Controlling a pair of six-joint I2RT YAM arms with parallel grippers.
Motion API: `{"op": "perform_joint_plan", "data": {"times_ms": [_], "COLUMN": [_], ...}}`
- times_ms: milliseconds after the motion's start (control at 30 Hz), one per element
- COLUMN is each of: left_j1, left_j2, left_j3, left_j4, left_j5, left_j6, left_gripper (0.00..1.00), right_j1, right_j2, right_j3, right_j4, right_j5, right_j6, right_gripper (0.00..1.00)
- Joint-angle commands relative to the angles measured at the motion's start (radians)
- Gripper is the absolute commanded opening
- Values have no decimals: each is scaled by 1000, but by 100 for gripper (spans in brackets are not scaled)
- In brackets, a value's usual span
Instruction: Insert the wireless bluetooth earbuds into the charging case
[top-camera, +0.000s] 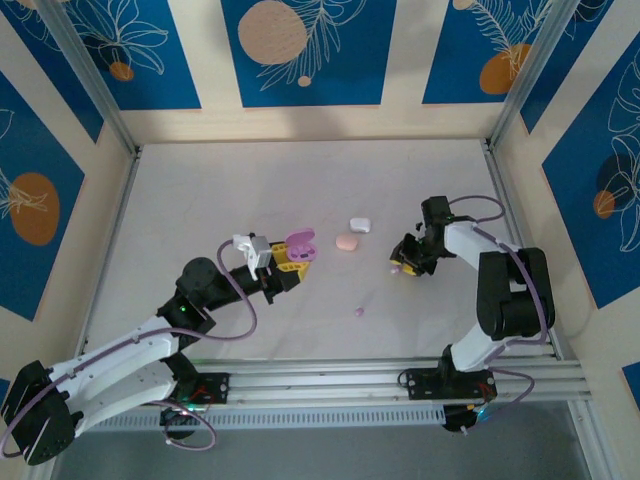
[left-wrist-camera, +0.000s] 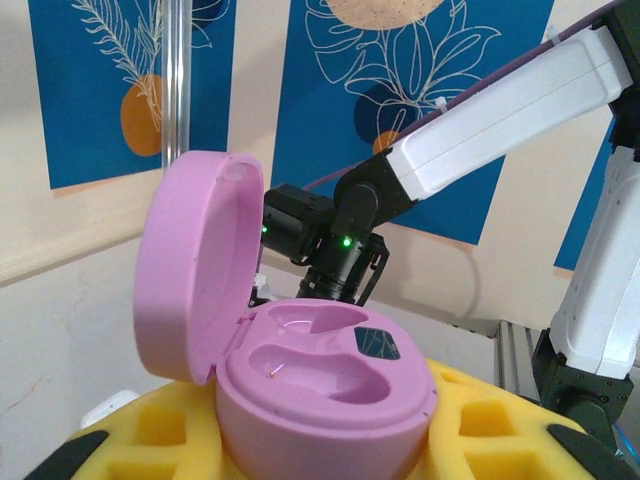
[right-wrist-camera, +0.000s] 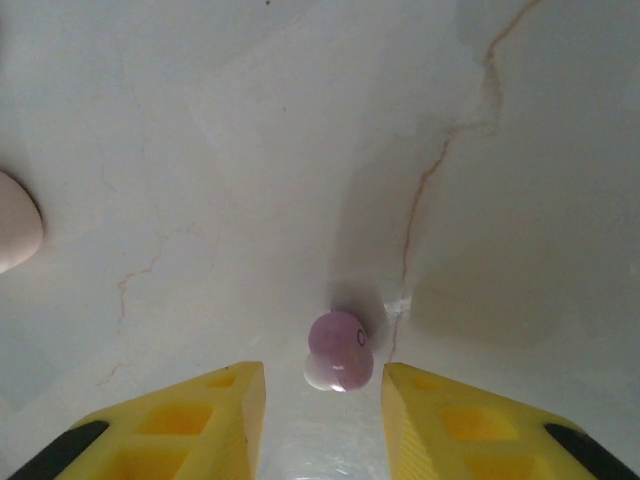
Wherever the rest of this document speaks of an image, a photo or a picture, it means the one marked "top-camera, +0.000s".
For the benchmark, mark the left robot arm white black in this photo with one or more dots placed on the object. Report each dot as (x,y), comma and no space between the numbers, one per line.
(110,352)

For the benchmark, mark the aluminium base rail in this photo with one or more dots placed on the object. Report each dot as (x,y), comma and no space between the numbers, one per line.
(320,385)

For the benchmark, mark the blue poster dark circle flower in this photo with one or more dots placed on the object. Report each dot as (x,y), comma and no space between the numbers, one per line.
(575,225)

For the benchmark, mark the blue poster fern orange circle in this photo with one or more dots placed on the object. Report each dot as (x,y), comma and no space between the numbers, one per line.
(450,75)

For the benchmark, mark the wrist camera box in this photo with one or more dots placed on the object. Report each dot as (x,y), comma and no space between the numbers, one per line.
(260,250)
(418,225)

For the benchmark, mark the blue leaf print poster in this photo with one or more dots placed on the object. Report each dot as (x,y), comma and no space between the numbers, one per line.
(55,60)

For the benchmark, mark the white earbud charging case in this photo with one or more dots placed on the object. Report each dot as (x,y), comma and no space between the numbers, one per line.
(360,225)

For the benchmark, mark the aluminium side rail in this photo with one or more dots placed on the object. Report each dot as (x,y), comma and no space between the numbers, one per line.
(118,225)
(499,175)

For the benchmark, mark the blue wall poster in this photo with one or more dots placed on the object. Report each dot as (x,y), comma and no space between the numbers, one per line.
(632,380)
(3,386)

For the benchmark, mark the blue poster large orange circle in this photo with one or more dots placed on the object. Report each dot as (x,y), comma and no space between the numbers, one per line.
(30,150)

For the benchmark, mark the blue poster large peach circle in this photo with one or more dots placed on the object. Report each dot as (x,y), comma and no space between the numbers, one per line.
(350,75)

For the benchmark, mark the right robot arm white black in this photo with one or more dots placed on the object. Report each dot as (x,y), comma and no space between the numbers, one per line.
(470,350)

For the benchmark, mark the purple earbud charging case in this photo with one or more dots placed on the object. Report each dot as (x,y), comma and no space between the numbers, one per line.
(300,237)

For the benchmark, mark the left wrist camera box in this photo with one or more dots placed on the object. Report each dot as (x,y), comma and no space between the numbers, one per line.
(260,250)

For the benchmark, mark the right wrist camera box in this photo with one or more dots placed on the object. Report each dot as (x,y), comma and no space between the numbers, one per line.
(418,225)

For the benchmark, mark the pink earbud charging case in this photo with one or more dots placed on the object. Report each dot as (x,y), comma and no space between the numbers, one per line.
(347,243)

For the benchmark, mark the blue poster white flower outline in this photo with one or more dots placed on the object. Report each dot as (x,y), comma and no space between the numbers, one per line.
(165,85)

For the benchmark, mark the aluminium frame post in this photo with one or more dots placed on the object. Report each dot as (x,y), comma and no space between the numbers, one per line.
(528,75)
(99,85)

